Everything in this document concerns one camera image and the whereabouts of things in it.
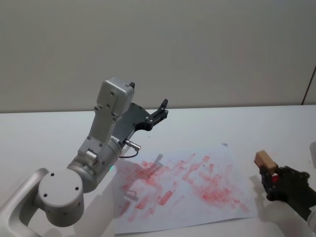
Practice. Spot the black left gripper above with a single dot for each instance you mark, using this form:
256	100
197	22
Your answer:
130	118

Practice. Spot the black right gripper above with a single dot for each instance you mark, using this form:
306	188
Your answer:
295	190

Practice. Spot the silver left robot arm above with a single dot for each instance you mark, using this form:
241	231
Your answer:
60	190

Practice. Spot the small wooden block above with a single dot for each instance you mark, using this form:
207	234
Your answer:
266	161

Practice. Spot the dark slanted post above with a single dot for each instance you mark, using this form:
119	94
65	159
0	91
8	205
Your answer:
308	85

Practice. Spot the white paper with red marks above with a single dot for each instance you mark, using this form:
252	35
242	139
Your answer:
182	187

